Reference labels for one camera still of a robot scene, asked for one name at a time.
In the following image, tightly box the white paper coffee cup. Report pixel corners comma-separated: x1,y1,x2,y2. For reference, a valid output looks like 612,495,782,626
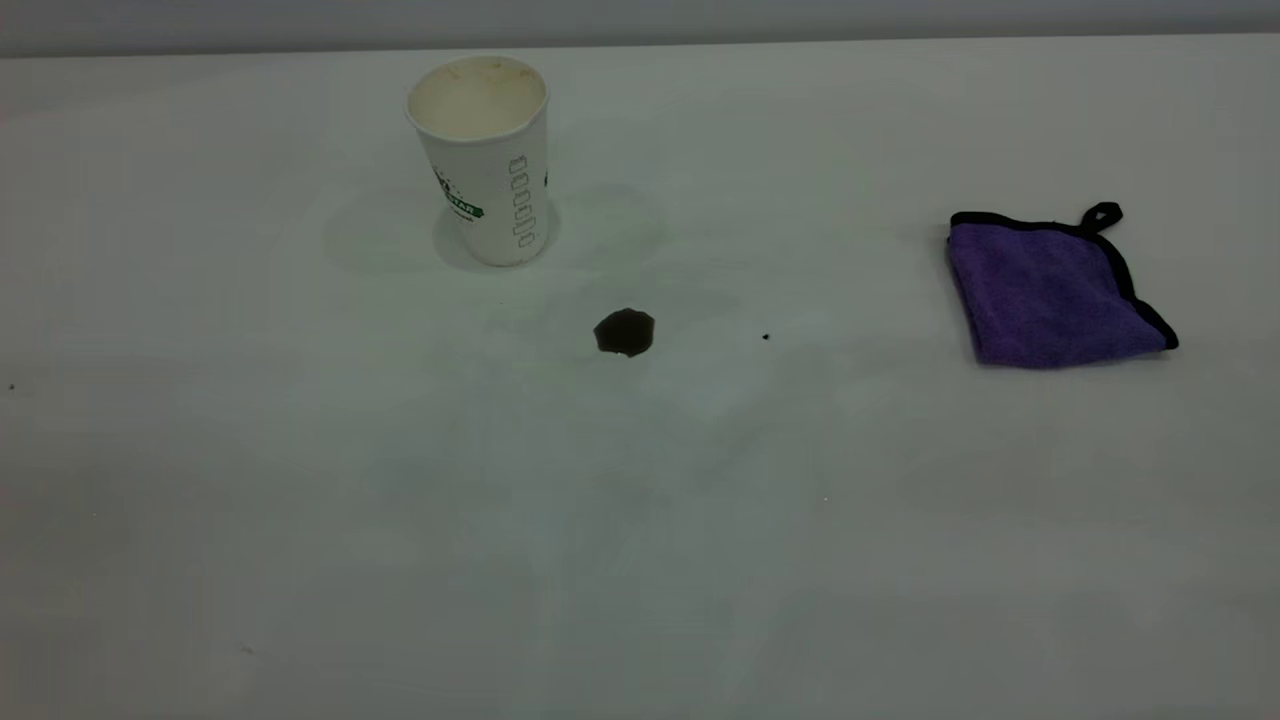
405,55,552,269

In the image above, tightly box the purple cloth with black trim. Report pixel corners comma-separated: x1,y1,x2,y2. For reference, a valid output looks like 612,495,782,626
947,201,1180,370

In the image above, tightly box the dark brown coffee stain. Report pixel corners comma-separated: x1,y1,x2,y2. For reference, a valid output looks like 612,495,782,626
593,308,657,358

